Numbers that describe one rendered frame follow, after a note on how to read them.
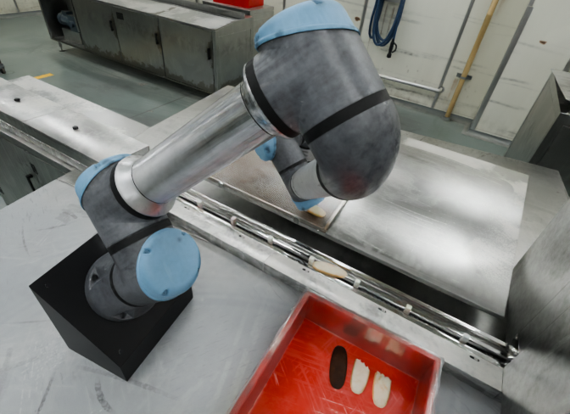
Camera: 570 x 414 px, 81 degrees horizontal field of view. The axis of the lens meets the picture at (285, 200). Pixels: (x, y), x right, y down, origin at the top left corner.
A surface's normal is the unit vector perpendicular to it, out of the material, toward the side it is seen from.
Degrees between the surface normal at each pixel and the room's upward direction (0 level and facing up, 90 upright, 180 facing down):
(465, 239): 10
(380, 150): 81
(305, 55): 67
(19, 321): 0
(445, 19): 90
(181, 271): 52
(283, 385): 0
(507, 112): 90
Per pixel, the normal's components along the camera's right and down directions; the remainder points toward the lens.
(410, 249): 0.00, -0.68
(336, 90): -0.15, 0.14
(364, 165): 0.04, 0.71
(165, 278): 0.76, -0.22
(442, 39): -0.51, 0.51
